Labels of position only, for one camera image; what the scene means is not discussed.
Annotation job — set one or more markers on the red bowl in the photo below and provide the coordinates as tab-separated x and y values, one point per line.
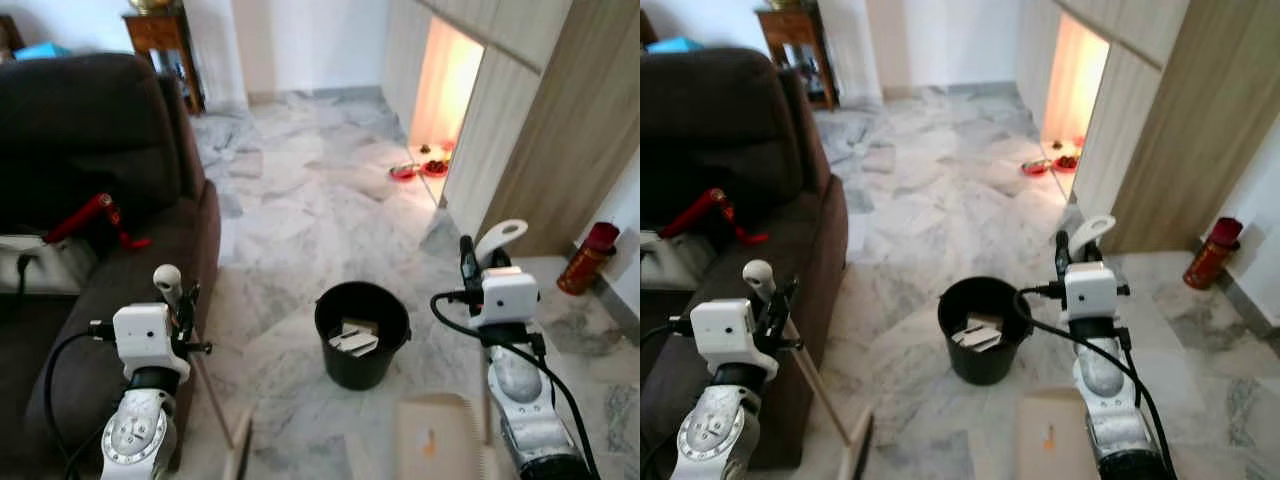
1067	162
404	172
435	167

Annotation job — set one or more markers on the brown wooden side table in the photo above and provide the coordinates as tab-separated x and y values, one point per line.
160	35
795	30

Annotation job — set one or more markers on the red fire extinguisher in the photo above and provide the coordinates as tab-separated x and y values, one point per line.
585	262
1212	255

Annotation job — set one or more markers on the black plastic bucket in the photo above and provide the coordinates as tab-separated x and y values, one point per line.
360	370
985	365

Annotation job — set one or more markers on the light wood grain cabinet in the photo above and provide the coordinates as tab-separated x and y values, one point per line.
560	110
1190	110

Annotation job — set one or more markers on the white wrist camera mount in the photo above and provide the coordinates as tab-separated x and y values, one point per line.
725	330
1090	292
508	298
145	335

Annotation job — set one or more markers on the blue cushion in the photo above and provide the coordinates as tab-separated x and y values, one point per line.
42	51
675	45

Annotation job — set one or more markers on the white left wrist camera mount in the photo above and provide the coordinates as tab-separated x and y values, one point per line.
725	330
145	335

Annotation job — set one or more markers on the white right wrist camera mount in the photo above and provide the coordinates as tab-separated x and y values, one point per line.
508	298
1090	292

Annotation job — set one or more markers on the dark brown fabric sofa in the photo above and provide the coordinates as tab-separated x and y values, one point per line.
90	130
720	120

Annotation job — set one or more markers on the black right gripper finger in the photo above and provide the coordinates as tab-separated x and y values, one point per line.
466	255
1088	255
498	260
1062	248

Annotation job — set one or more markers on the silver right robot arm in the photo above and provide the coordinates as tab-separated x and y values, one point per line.
530	410
1115	400

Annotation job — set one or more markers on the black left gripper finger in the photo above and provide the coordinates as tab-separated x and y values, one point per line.
178	304
787	294
191	300
767	298

